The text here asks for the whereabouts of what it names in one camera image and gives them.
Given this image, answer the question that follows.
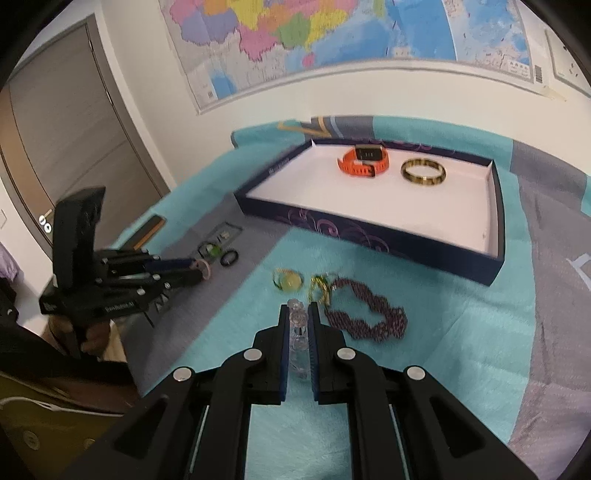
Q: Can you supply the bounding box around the teal grey printed blanket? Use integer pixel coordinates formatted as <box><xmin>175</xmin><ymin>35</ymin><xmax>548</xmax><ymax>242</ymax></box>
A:
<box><xmin>113</xmin><ymin>115</ymin><xmax>591</xmax><ymax>480</ymax></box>

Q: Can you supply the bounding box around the olive yellow cloth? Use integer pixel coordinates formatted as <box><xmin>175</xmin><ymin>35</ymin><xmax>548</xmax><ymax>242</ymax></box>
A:
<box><xmin>0</xmin><ymin>371</ymin><xmax>125</xmax><ymax>480</ymax></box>

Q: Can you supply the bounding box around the colourful wall map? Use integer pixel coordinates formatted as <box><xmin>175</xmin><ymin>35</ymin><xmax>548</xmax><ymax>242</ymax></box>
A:
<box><xmin>157</xmin><ymin>0</ymin><xmax>534</xmax><ymax>116</ymax></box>

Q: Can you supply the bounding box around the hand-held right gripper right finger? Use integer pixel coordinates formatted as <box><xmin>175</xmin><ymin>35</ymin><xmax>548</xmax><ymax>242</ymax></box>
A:
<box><xmin>307</xmin><ymin>302</ymin><xmax>539</xmax><ymax>480</ymax></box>

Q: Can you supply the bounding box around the gold black bangle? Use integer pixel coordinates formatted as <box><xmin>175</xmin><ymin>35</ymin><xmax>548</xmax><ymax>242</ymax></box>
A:
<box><xmin>400</xmin><ymin>158</ymin><xmax>447</xmax><ymax>189</ymax></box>

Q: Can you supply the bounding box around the orange smart band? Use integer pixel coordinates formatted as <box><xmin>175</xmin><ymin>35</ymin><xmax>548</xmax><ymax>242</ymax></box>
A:
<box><xmin>336</xmin><ymin>144</ymin><xmax>391</xmax><ymax>177</ymax></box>

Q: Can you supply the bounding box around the white wall socket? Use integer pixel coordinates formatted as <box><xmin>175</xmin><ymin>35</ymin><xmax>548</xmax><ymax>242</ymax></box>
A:
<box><xmin>545</xmin><ymin>30</ymin><xmax>583</xmax><ymax>88</ymax></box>

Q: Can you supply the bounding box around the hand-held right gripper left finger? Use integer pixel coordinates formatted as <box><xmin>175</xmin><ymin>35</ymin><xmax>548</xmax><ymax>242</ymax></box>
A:
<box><xmin>60</xmin><ymin>305</ymin><xmax>291</xmax><ymax>480</ymax></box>

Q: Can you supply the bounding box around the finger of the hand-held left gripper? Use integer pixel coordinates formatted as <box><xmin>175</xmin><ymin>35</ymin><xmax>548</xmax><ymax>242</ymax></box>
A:
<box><xmin>104</xmin><ymin>270</ymin><xmax>205</xmax><ymax>302</ymax></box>
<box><xmin>97</xmin><ymin>249</ymin><xmax>197</xmax><ymax>274</ymax></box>

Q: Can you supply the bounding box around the white cable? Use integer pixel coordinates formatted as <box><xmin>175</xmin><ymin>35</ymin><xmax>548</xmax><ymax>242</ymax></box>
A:
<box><xmin>0</xmin><ymin>394</ymin><xmax>116</xmax><ymax>416</ymax></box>

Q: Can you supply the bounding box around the dark blue box tray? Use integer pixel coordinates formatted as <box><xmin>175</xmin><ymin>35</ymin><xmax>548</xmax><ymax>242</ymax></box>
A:
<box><xmin>233</xmin><ymin>137</ymin><xmax>505</xmax><ymax>288</ymax></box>

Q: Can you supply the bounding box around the grey brown door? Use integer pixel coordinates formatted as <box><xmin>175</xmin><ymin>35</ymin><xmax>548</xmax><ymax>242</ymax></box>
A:
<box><xmin>0</xmin><ymin>14</ymin><xmax>171</xmax><ymax>250</ymax></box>

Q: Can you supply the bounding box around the purple cloth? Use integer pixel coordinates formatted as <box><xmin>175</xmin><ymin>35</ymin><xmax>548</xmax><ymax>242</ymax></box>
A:
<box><xmin>0</xmin><ymin>242</ymin><xmax>19</xmax><ymax>280</ymax></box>

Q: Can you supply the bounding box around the person's left hand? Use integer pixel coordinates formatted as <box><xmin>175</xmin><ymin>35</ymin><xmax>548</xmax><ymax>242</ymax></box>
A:
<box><xmin>48</xmin><ymin>318</ymin><xmax>114</xmax><ymax>361</ymax></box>

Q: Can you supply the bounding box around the clear bead bracelet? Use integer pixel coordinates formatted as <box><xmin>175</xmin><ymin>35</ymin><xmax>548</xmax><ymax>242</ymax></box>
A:
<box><xmin>286</xmin><ymin>298</ymin><xmax>311</xmax><ymax>381</ymax></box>

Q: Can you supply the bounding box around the yellow green stone ring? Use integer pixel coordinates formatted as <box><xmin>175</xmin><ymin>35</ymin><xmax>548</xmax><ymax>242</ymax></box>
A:
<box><xmin>272</xmin><ymin>268</ymin><xmax>304</xmax><ymax>294</ymax></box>

